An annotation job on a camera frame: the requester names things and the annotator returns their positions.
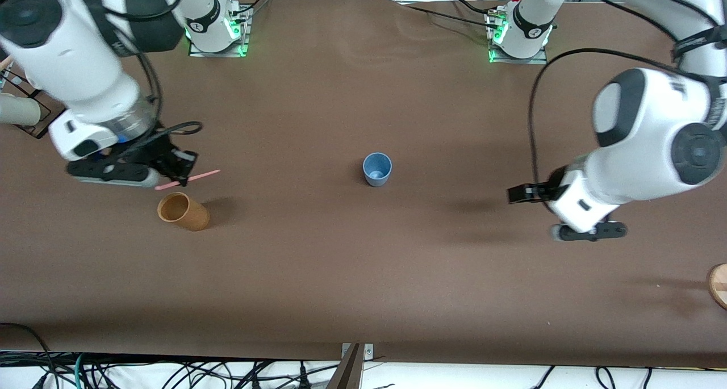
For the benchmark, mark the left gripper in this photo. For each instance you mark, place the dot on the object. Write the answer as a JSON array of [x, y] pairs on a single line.
[[550, 189]]

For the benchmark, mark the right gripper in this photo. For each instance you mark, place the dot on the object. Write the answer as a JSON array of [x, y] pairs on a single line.
[[157, 153]]

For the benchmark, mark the pink chopstick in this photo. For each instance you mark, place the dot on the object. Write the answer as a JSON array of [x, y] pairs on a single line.
[[201, 176]]

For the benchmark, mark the blue cup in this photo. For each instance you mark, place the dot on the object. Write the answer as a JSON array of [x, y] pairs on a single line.
[[377, 170]]

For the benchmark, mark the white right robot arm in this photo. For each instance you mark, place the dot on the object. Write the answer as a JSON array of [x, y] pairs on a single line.
[[68, 54]]

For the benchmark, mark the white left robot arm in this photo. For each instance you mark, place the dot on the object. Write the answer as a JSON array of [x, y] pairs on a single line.
[[642, 145]]

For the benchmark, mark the brown cup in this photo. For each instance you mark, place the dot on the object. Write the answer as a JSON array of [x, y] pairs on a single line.
[[190, 214]]

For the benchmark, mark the beige cup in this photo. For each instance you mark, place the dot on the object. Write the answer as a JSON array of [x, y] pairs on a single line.
[[20, 109]]

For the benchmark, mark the wooden stick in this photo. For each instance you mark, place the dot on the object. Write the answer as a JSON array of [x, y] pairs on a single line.
[[5, 63]]

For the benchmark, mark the round wooden disc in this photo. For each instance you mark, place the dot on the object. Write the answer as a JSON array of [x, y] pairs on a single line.
[[719, 287]]

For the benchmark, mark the dark stand leg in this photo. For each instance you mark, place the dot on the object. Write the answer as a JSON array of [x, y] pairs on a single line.
[[347, 372]]

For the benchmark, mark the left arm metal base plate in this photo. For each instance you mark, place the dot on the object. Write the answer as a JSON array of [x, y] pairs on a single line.
[[542, 58]]

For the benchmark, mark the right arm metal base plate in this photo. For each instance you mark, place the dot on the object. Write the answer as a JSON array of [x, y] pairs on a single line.
[[243, 34]]

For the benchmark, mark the metal table bracket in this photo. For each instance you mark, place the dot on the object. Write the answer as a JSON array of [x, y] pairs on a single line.
[[369, 352]]

